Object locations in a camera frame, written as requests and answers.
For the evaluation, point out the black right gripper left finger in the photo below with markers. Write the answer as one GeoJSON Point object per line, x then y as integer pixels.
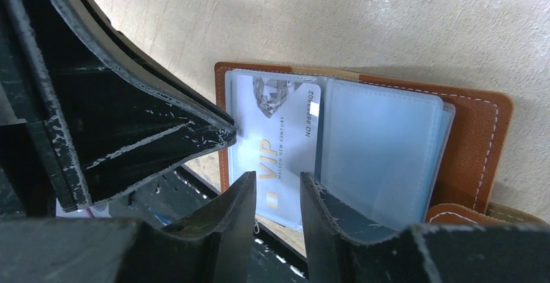
{"type": "Point", "coordinates": [93, 250]}

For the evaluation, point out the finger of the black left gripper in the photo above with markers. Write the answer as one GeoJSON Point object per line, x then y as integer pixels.
{"type": "Point", "coordinates": [86, 116]}

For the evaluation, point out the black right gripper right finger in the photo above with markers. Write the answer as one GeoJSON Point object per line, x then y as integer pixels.
{"type": "Point", "coordinates": [342, 245]}

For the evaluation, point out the brown leather card holder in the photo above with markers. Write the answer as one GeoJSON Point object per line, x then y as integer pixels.
{"type": "Point", "coordinates": [466, 178]}

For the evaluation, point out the white VIP credit card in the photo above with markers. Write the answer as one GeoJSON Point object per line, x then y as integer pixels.
{"type": "Point", "coordinates": [276, 117]}

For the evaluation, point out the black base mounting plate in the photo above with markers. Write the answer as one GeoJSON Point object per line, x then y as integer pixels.
{"type": "Point", "coordinates": [221, 224]}

